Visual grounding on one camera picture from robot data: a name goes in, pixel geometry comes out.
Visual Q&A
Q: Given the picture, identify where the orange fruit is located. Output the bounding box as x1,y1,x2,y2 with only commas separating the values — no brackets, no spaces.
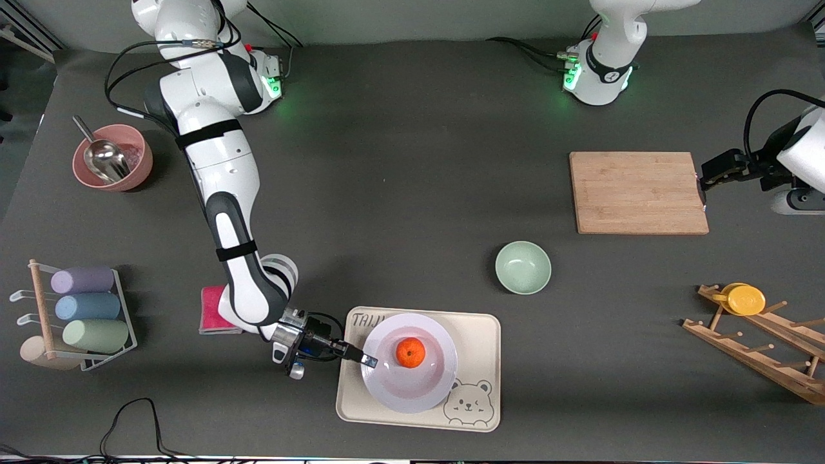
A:
395,337,427,369

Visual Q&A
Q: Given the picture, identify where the white round plate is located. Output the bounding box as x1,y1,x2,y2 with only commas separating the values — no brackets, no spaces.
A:
361,313,458,414

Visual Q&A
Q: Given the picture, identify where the wooden cutting board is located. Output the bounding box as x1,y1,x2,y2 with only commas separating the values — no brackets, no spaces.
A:
569,151,710,235

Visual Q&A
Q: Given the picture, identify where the folded pink cloth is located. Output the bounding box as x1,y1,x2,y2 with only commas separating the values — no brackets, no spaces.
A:
199,285,244,336

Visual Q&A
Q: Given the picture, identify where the cream tray with bear print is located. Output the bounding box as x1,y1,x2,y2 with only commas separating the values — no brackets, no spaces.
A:
335,306,502,432

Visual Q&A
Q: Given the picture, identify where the yellow cup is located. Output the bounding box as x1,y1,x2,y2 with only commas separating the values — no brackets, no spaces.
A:
712,282,767,316

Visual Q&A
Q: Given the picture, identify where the wooden peg rack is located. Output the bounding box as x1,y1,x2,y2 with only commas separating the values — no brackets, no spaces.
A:
682,284,825,407

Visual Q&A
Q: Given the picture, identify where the pale green bowl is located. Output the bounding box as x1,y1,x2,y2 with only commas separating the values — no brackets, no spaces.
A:
495,240,552,296

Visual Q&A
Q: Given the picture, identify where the light green cup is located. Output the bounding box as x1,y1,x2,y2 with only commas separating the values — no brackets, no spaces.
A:
63,319,130,354

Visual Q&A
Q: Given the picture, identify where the blue cup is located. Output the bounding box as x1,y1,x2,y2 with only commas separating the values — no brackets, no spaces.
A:
55,293,121,322

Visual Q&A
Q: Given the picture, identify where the purple cup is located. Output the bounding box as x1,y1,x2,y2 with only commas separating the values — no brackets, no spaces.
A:
50,266,115,295

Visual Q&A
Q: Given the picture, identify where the pink bowl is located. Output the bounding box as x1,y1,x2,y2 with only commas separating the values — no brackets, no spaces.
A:
72,124,154,193

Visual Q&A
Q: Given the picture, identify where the metal scoop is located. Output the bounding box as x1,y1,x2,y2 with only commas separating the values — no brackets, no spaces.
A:
72,115,131,182

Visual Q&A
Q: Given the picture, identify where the beige cup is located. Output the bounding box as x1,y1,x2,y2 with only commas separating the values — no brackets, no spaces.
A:
19,335,84,372

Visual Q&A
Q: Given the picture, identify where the black cable loop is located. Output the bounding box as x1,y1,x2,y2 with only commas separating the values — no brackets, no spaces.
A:
100,398,194,464

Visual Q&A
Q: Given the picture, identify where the black left arm base cable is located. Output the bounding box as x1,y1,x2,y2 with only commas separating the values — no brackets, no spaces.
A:
487,35,578,73

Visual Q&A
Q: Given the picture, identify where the black arm base cable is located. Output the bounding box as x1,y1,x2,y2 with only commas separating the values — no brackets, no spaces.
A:
487,35,578,73
245,3,304,78

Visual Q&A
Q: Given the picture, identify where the white wire cup rack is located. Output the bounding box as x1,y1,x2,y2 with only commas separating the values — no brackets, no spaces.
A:
9,259,138,372

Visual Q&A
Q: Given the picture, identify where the black right arm base cable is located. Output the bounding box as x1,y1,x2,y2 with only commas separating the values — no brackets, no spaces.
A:
245,3,304,78

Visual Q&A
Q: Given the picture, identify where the aluminium frame beam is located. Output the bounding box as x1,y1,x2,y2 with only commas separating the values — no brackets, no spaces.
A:
0,6,65,64

